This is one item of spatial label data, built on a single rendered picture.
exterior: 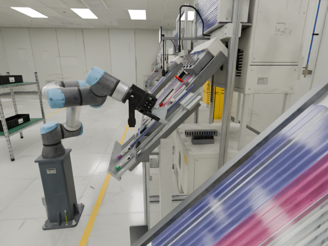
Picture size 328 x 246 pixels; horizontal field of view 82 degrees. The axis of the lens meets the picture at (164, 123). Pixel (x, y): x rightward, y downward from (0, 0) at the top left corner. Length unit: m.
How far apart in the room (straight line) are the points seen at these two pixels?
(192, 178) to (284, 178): 1.03
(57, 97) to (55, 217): 1.18
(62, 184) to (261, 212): 1.43
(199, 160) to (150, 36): 9.06
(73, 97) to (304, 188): 0.72
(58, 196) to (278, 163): 1.51
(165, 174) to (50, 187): 0.93
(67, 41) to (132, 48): 3.02
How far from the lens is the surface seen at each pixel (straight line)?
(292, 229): 0.31
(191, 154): 1.26
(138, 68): 9.93
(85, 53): 10.40
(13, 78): 3.48
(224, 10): 1.20
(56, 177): 1.59
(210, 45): 1.19
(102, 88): 0.75
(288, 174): 0.35
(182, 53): 2.56
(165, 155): 0.95
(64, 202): 1.69
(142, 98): 0.76
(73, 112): 1.33
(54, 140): 1.52
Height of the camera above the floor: 1.14
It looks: 16 degrees down
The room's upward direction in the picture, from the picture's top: straight up
